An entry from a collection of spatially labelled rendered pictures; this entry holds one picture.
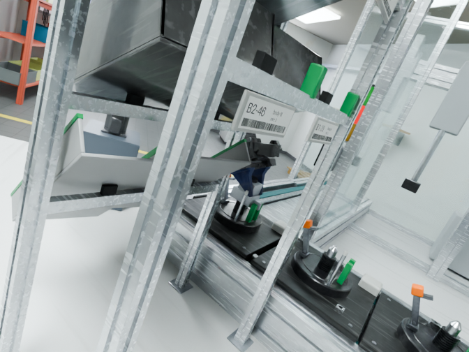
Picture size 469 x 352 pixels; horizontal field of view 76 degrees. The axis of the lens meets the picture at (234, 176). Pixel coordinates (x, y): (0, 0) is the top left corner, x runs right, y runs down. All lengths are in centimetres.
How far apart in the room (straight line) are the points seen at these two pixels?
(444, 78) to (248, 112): 157
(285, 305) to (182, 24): 50
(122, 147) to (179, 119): 65
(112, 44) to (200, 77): 13
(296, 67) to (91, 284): 52
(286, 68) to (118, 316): 31
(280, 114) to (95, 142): 63
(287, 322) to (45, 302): 42
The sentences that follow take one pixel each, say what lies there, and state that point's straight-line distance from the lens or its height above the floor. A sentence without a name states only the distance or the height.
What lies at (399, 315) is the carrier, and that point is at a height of 97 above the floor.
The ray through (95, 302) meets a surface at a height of 86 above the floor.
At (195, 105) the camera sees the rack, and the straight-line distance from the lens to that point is 18.
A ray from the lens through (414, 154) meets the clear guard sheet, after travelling 200.
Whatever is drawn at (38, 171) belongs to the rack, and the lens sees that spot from 35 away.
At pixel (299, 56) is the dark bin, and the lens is 42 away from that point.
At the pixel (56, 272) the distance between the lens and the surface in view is 68.
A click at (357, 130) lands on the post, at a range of 87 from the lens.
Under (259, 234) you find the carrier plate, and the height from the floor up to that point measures 97.
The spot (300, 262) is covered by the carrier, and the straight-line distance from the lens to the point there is 71.
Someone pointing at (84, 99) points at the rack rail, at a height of 123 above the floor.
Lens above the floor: 130
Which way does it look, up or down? 16 degrees down
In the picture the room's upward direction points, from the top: 21 degrees clockwise
